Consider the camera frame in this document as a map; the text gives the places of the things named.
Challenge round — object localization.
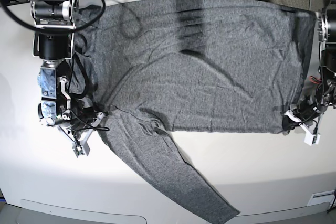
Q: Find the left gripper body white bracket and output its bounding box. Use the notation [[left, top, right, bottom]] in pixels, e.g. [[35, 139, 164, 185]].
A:
[[282, 98, 327, 135]]

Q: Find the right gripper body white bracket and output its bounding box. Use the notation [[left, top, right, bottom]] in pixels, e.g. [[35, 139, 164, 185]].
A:
[[55, 103, 109, 156]]

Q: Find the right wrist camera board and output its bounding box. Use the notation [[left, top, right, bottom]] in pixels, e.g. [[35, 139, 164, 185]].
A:
[[72, 145, 85, 157]]

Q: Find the grey long-sleeve T-shirt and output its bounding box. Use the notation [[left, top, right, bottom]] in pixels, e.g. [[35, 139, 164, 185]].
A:
[[75, 0, 316, 223]]

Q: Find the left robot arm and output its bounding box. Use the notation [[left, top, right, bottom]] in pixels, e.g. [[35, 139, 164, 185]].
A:
[[285, 0, 335, 146]]

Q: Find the white label plate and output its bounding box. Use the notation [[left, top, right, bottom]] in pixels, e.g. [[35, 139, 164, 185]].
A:
[[307, 191, 335, 206]]

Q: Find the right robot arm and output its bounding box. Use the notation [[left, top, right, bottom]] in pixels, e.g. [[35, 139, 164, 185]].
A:
[[1, 0, 105, 156]]

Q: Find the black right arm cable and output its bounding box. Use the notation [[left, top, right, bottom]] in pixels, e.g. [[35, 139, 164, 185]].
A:
[[0, 0, 106, 33]]

